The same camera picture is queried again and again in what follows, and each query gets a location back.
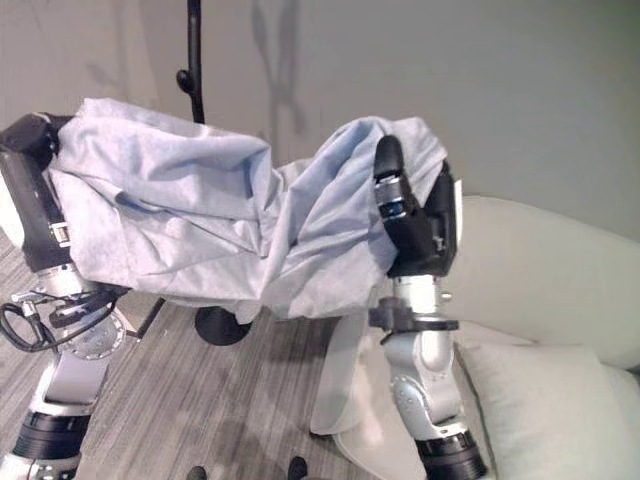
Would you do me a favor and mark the light blue garment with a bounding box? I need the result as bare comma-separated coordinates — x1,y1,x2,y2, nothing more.
46,96,450,322

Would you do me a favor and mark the dark right robot foot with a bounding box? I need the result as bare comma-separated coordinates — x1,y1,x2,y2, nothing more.
286,454,310,480

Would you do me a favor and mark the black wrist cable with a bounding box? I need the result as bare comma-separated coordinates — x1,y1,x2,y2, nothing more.
0,293,117,352

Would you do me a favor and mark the white cushion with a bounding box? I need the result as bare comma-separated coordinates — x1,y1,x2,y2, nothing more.
458,339,639,480

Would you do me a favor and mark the black clothes rack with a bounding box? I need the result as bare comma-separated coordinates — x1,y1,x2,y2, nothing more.
174,0,255,347

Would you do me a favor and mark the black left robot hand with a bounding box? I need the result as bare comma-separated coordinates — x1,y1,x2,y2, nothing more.
0,113,77,275

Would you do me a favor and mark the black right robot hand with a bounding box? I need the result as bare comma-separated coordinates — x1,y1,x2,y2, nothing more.
371,134,465,280

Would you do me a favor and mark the white sofa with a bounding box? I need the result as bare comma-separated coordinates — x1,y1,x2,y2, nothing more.
309,194,640,480

